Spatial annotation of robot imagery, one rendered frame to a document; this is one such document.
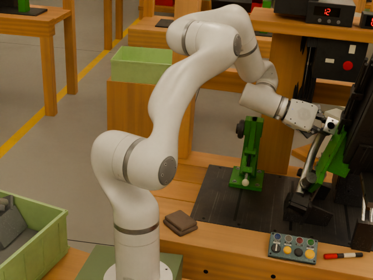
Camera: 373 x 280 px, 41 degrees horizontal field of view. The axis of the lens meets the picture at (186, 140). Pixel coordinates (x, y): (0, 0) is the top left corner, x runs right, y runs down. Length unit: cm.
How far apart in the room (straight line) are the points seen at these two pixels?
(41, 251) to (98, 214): 174
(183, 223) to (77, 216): 175
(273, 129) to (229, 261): 65
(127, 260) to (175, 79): 48
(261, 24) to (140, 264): 95
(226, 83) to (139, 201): 97
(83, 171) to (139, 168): 272
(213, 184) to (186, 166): 20
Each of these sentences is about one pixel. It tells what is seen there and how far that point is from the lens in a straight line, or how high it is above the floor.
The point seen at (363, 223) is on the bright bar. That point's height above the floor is 101.
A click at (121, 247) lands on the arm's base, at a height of 110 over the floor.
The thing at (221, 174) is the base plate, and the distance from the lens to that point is 204.
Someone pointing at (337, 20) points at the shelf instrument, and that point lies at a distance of 184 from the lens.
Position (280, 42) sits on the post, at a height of 144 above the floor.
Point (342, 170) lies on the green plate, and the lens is 173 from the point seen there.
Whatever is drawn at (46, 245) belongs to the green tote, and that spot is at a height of 90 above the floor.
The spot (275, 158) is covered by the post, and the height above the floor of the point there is 95.
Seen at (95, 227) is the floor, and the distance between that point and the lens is 325.
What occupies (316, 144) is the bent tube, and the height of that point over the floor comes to 113.
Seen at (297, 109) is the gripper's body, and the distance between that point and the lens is 174.
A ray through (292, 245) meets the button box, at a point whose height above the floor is 94.
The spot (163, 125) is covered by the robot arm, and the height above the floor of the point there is 141.
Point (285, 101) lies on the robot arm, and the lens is 173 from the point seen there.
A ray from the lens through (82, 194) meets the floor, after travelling 358.
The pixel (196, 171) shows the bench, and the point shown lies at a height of 88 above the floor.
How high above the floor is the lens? 190
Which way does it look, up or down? 26 degrees down
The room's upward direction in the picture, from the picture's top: 4 degrees clockwise
